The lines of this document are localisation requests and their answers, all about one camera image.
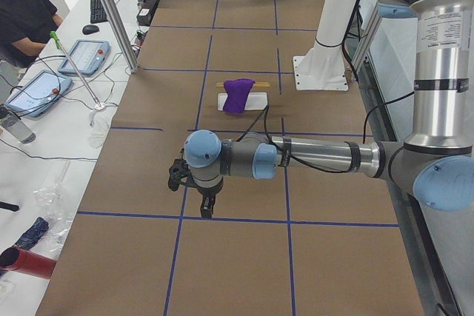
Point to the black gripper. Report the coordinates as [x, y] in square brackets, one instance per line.
[208, 192]

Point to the purple microfiber towel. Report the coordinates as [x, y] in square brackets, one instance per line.
[237, 92]

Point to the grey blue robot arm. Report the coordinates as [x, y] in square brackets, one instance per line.
[280, 134]

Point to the white rack base tray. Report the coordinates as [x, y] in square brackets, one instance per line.
[255, 101]

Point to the clear plastic bag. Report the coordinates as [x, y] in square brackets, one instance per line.
[55, 208]

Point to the black wrapped object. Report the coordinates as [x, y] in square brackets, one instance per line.
[33, 235]

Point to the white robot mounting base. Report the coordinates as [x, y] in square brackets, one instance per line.
[319, 73]

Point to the blue teach pendant far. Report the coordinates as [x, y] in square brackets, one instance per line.
[89, 55]

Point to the blue teach pendant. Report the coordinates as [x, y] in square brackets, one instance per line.
[89, 55]
[39, 94]

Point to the red cylinder tube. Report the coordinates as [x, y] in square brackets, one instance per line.
[15, 259]

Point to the small black box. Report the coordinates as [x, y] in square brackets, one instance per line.
[144, 17]

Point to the blue teach pendant near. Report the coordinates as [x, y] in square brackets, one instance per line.
[39, 94]

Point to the black computer mouse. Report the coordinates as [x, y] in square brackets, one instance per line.
[90, 29]

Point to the clear cylinder bottle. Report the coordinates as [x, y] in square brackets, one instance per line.
[15, 126]

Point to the black keyboard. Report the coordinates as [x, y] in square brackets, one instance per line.
[97, 12]

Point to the metal rod green tip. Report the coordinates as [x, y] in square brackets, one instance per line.
[98, 105]

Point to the seated person black shirt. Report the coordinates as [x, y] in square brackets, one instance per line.
[26, 27]

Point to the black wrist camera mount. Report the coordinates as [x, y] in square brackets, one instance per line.
[179, 175]

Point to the aluminium extrusion post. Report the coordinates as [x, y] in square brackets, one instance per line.
[120, 33]

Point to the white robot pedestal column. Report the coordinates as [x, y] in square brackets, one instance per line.
[338, 1]

